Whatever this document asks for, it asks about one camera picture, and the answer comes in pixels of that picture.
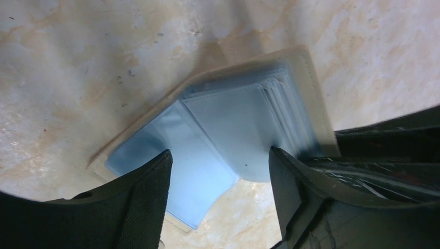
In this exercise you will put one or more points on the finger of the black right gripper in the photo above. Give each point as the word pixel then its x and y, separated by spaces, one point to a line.
pixel 385 137

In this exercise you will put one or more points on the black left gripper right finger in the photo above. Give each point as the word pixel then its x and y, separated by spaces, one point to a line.
pixel 355 202

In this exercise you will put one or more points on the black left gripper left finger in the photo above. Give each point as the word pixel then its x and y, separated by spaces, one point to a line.
pixel 127 212

